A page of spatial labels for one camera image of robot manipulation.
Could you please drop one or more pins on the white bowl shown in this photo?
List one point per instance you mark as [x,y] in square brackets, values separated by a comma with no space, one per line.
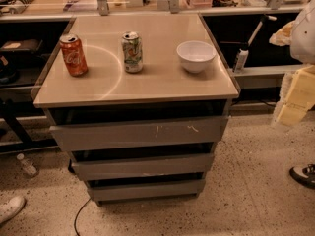
[195,56]

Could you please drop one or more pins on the grey bottom drawer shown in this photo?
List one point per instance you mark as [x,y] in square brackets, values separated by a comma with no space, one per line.
[152,190]

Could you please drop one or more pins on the grey three-drawer cabinet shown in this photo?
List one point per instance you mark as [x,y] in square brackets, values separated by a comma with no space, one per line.
[161,90]

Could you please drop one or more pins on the grey middle drawer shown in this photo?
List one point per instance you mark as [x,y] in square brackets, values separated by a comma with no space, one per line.
[147,167]

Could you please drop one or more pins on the black and white sneaker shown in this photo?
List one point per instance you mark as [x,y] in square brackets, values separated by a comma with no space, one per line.
[304,175]

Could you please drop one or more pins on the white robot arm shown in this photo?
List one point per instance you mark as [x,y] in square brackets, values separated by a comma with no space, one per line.
[299,35]

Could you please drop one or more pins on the clear plastic water bottle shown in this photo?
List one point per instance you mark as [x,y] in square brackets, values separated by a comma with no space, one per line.
[27,165]

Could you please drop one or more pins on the red cola can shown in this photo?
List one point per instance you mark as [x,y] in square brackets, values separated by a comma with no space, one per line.
[73,54]

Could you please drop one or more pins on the white shoe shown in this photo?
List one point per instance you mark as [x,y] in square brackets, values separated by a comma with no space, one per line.
[11,208]

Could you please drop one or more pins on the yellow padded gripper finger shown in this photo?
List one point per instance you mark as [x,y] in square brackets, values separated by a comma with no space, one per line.
[297,97]

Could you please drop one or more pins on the green white soda can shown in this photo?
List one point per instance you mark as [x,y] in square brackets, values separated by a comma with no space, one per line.
[132,52]

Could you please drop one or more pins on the white caulk tube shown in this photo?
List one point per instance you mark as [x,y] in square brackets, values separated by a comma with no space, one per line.
[240,60]

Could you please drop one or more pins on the grey drawer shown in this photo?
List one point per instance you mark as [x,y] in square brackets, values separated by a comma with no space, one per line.
[152,190]
[134,134]
[147,167]

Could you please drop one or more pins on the grey top drawer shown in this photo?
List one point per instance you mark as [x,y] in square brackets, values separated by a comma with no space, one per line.
[134,134]

